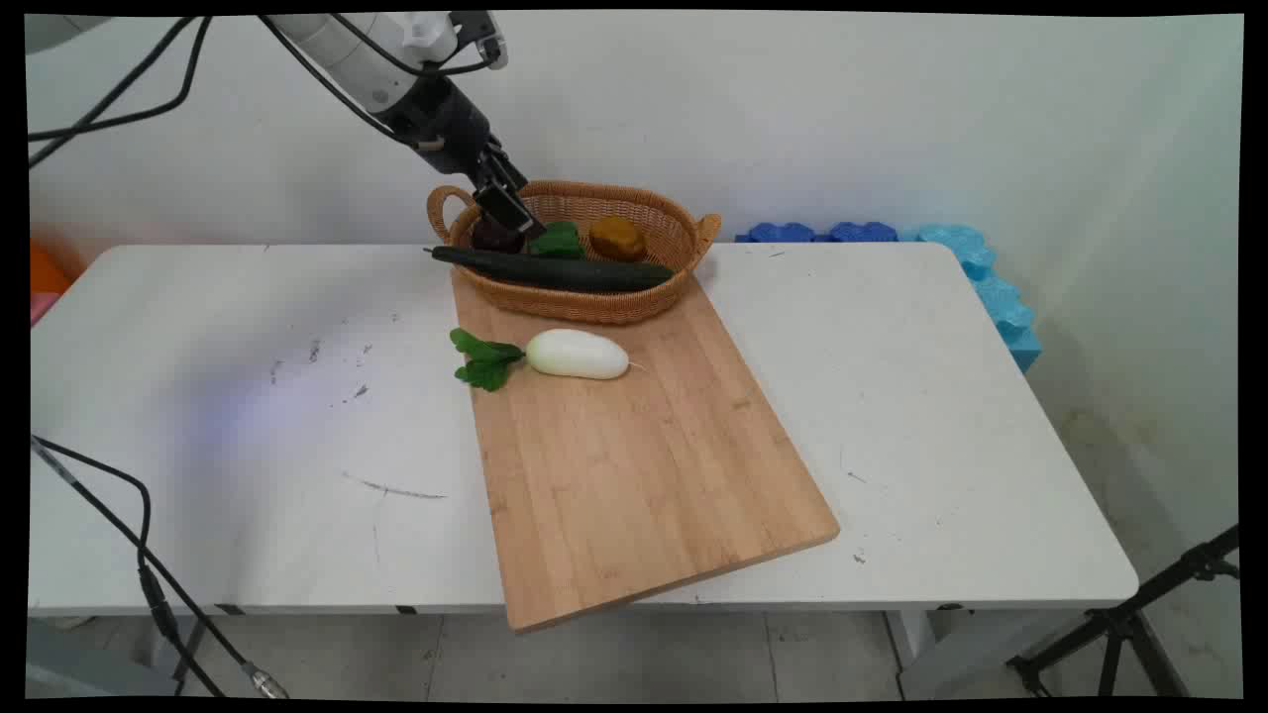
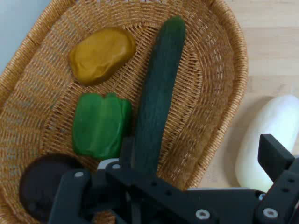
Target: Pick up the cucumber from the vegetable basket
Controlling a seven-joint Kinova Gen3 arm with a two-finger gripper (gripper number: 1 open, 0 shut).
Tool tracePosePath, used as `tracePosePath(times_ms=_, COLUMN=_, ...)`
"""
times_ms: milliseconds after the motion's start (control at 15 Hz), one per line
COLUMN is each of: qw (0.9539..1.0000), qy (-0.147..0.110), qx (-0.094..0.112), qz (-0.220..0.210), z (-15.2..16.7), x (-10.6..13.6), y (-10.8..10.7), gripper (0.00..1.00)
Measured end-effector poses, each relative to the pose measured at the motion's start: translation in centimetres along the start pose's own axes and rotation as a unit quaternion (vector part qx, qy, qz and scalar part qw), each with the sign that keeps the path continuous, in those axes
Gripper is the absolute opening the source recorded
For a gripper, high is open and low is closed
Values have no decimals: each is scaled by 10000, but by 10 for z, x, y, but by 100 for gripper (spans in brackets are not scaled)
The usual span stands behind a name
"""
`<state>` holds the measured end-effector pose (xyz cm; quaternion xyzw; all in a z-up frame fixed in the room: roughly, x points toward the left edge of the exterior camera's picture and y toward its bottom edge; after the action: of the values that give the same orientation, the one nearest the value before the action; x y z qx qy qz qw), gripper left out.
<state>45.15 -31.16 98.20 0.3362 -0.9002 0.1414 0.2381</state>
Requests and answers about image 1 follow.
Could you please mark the dark purple round vegetable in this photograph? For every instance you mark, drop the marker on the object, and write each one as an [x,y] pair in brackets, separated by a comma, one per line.
[493,238]

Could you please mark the bamboo cutting board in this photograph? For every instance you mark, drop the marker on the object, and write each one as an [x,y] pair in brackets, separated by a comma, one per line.
[634,465]

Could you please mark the orange object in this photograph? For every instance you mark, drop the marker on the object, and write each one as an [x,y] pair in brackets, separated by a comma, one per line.
[46,272]

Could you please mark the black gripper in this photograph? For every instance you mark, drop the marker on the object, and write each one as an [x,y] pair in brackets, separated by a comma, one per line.
[446,124]

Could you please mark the orange brown potato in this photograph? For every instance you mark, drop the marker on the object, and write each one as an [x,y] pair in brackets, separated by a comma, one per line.
[618,239]

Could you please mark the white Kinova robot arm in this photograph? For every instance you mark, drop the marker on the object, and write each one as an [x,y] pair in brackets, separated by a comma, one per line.
[342,51]

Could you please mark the light blue foam mat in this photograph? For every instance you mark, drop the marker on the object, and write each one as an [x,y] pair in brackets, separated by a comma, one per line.
[996,292]

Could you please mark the white radish with green leaves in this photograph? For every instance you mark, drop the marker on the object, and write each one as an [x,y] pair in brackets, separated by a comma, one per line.
[580,355]

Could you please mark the woven wicker basket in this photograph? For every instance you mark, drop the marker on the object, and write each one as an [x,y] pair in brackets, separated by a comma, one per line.
[634,297]

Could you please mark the white table leg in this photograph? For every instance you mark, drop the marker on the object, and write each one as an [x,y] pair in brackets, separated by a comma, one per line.
[109,654]
[951,654]

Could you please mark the black tripod stand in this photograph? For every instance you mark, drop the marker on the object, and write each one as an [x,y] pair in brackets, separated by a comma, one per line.
[1119,624]

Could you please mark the green bell pepper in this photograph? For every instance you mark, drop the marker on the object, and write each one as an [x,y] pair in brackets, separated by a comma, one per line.
[560,243]

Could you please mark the dark green cucumber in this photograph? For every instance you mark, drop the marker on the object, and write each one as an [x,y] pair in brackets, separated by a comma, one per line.
[555,270]

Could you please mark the dark blue foam block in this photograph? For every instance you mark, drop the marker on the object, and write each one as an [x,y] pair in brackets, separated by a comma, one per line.
[781,233]
[862,232]

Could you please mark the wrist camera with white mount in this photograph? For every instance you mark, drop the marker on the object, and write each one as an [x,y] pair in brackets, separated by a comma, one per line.
[466,38]

